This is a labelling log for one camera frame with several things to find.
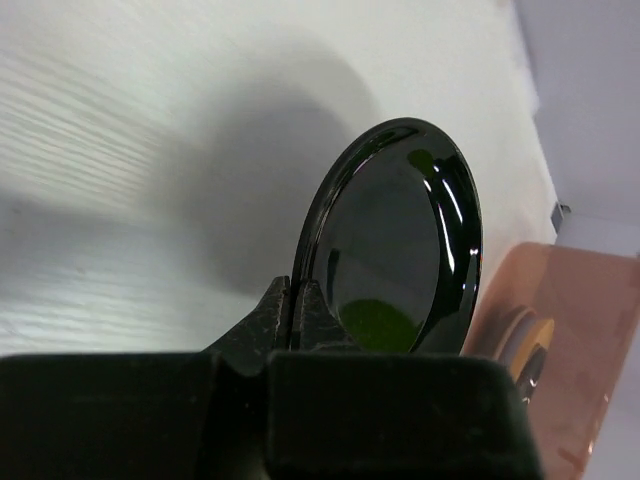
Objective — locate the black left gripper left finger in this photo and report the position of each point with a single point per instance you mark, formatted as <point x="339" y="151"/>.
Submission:
<point x="167" y="415"/>

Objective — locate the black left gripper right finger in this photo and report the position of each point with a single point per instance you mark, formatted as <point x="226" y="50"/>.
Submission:
<point x="345" y="414"/>

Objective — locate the black plate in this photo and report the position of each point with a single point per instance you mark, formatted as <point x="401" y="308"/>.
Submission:
<point x="393" y="238"/>
<point x="528" y="378"/>

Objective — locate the pale orange plate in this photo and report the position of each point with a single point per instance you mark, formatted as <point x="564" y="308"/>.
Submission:
<point x="526" y="333"/>

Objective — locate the translucent pink plastic bin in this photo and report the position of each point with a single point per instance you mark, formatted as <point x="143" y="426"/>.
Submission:
<point x="594" y="301"/>

